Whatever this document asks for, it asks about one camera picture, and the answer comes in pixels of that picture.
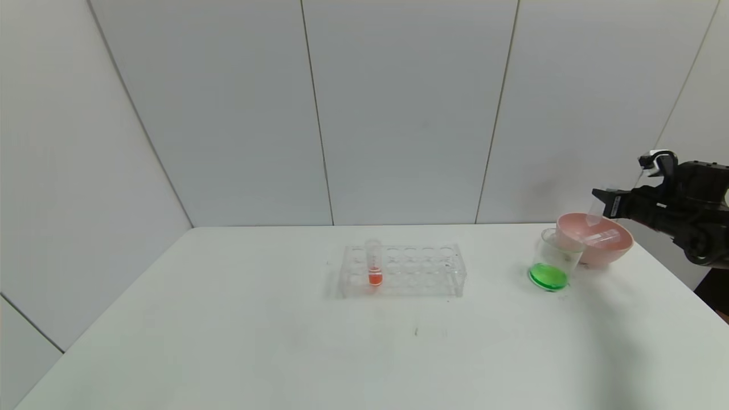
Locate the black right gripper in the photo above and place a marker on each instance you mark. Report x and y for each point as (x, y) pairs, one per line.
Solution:
(614, 205)

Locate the blue pigment test tube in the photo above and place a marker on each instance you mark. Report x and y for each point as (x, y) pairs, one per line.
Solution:
(595, 213)

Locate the yellow pigment test tube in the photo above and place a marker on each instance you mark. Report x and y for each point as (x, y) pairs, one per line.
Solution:
(605, 239)

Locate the clear plastic beaker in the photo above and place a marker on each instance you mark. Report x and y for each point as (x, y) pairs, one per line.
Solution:
(548, 276)

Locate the clear plastic test tube rack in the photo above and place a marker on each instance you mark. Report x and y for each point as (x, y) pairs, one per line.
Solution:
(416, 279)

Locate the red pigment test tube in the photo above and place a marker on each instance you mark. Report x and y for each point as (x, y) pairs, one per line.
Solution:
(374, 278)

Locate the pink bowl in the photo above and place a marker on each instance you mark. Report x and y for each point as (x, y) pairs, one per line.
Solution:
(603, 256)

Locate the black object beside table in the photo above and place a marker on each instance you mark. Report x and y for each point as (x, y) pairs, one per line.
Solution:
(719, 296)

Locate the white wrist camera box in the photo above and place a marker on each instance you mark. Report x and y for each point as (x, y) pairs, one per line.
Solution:
(658, 158)

